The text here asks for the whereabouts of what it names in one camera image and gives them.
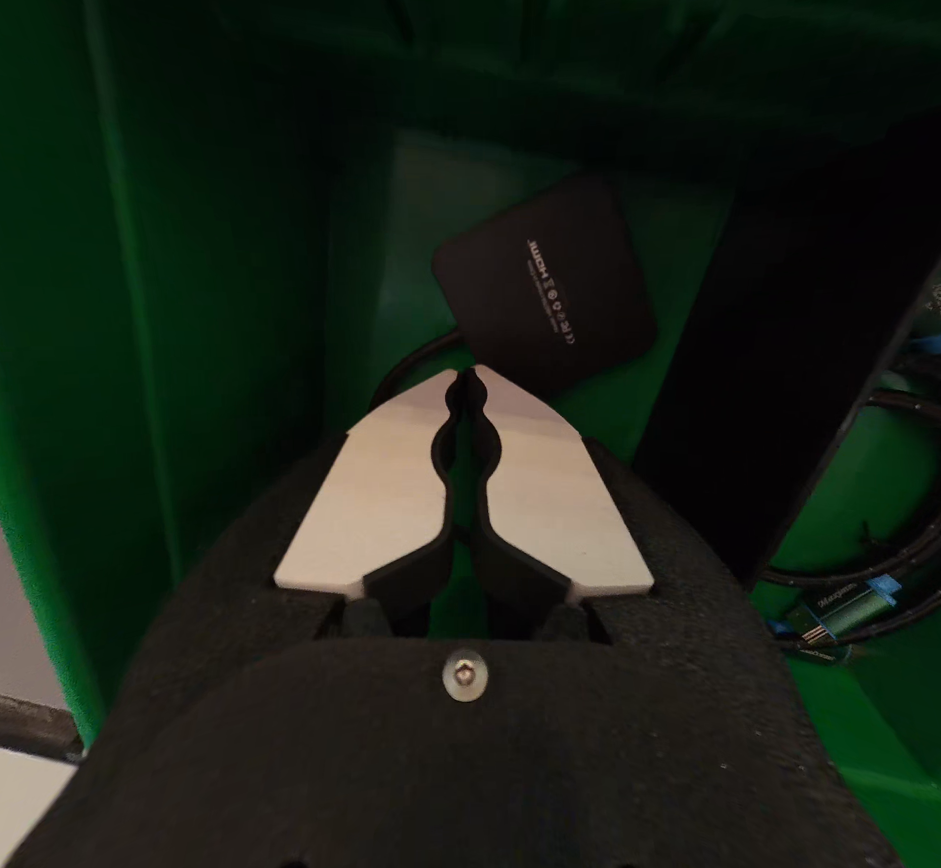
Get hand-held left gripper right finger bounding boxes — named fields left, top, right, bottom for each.
left=468, top=364, right=657, bottom=599

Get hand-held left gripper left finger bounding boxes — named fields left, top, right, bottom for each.
left=274, top=369, right=466, bottom=599

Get braided hdmi cable green plugs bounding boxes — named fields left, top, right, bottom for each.
left=753, top=295, right=941, bottom=666

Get green plastic bin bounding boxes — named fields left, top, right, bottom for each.
left=0, top=0, right=941, bottom=868

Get black flat panel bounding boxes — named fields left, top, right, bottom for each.
left=633, top=119, right=941, bottom=587

